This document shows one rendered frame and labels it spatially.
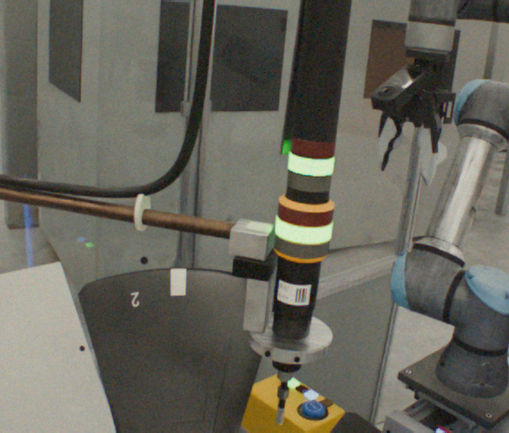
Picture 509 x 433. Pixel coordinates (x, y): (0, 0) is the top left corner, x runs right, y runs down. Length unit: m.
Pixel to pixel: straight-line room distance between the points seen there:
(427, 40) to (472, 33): 4.14
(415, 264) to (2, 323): 0.81
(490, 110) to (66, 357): 0.97
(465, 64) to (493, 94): 3.73
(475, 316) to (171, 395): 0.74
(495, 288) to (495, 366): 0.17
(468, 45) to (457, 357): 4.02
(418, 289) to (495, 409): 0.28
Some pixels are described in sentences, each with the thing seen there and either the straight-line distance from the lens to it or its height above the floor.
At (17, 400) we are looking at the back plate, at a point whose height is 1.24.
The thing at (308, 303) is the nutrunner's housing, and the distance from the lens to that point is 0.50.
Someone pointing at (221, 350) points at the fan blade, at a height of 1.37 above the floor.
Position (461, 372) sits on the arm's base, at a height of 1.08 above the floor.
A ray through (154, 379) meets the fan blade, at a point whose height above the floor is 1.34.
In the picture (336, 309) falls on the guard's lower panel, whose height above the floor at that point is 0.90.
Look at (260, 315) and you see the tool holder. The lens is 0.51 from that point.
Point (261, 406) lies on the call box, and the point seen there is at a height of 1.06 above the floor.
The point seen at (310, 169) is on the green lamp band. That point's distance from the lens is 0.46.
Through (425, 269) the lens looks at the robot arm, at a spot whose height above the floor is 1.25.
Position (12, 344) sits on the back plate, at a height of 1.29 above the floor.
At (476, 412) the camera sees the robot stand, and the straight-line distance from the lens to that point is 1.26.
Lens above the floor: 1.72
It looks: 19 degrees down
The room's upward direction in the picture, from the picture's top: 5 degrees clockwise
